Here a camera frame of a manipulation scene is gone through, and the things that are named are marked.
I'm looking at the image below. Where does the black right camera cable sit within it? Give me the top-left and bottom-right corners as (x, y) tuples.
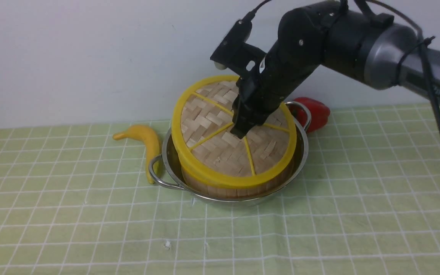
(239, 0), (440, 199)

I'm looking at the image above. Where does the yellow woven bamboo steamer lid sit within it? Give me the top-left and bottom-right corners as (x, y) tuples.
(171, 75), (297, 188)

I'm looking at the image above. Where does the red bell pepper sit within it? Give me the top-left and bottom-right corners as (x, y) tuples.
(289, 97), (331, 133)

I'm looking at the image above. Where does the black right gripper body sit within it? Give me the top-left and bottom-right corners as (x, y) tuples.
(237, 38), (322, 126)

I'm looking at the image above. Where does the yellow banana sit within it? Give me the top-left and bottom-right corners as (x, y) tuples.
(112, 124), (161, 184)

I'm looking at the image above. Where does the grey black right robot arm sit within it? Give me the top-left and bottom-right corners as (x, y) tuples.
(219, 0), (440, 139)

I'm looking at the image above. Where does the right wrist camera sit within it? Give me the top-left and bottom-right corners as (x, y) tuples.
(210, 19), (266, 79)

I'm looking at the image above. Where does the stainless steel pot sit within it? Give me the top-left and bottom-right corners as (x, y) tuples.
(149, 101), (313, 207)

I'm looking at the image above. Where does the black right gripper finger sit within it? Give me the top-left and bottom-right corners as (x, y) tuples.
(230, 115), (253, 139)

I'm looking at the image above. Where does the yellow rimmed bamboo steamer basket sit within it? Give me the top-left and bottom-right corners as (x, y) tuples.
(181, 160), (294, 199)

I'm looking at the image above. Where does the green checked tablecloth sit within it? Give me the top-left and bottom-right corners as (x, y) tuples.
(0, 105), (440, 275)

